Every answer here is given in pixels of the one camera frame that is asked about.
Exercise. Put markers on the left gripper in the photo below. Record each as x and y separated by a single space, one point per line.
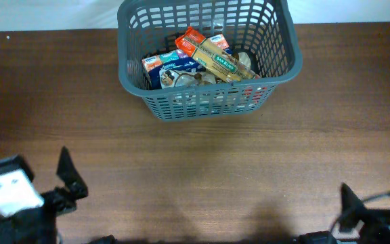
57 200

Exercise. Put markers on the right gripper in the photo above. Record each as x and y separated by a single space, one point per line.
361 224

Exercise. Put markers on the beige snack bag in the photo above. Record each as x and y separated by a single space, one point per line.
243 60
177 78

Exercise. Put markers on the Kleenex tissue multipack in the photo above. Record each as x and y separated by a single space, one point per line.
174 60

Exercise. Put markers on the red San Remo spaghetti pack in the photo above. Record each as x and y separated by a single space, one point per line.
213 58

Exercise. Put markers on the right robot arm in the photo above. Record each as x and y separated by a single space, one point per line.
326 237

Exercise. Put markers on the grey plastic basket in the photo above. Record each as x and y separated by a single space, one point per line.
262 29

